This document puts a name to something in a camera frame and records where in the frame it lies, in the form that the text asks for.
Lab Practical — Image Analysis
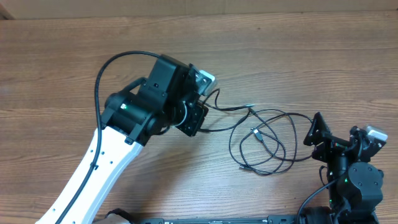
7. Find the black USB-A cable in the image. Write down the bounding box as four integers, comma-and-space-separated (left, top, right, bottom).
197, 108, 315, 177

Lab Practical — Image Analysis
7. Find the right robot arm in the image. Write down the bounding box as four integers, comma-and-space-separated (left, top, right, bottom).
296, 113, 388, 223

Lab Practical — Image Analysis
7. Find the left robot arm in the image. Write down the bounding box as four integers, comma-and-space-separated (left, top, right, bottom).
38, 55, 216, 223

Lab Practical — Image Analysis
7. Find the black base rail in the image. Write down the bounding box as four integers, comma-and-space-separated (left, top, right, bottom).
102, 208, 380, 224

